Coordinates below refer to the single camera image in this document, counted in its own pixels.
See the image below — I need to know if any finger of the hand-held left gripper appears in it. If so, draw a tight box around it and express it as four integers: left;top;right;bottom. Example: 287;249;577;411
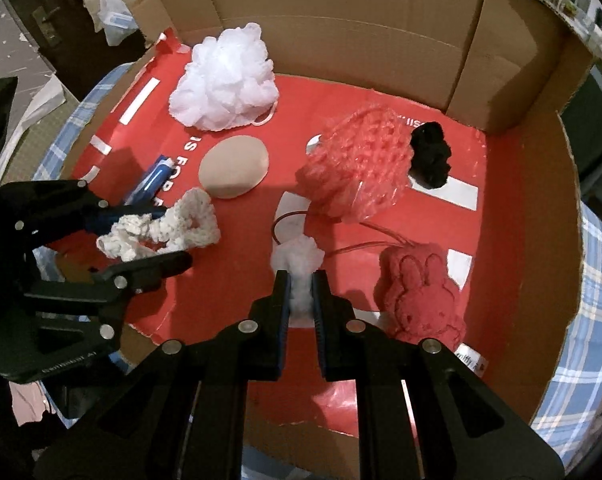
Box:
0;179;154;248
23;249;194;326

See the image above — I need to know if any clear plastic bag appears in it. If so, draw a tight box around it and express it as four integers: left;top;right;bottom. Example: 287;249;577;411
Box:
95;0;138;47

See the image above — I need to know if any black scrunchie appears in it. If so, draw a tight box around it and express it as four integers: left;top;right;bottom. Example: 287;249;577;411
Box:
408;120;453;191

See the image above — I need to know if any beige round pad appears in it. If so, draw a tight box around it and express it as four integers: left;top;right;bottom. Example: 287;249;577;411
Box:
198;135;272;201

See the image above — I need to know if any white crochet scrunchie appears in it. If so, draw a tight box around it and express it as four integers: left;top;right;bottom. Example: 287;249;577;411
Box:
95;187;221;263

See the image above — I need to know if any red bunny plush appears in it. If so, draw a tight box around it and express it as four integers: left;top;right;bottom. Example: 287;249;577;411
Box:
378;242;468;354

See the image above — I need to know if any white mesh bath pouf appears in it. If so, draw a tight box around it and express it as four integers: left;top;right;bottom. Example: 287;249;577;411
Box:
168;22;281;132

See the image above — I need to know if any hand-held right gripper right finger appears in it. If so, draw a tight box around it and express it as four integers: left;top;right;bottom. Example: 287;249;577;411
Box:
312;270;565;480

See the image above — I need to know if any cardboard box with red lining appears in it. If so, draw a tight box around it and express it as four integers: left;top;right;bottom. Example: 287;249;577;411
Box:
46;0;598;462

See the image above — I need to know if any door handle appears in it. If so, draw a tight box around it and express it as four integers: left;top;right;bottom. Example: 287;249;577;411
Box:
30;4;60;47

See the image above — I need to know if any blue and white tube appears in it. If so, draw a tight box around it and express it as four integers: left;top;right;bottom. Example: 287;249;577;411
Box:
123;154;177;206

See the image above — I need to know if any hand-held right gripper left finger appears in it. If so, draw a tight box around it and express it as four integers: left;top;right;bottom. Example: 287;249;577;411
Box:
33;270;290;480

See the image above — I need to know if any blue plaid tablecloth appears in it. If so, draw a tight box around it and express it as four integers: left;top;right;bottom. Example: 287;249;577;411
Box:
0;62;602;461

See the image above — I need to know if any red crochet piece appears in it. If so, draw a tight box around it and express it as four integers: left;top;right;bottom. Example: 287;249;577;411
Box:
294;102;416;224

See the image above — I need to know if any dark brown door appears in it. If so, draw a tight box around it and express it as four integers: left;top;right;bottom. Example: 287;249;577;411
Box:
3;0;168;102

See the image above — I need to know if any small white fluffy pompom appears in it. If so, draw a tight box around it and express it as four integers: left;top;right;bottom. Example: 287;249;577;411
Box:
270;234;325;319

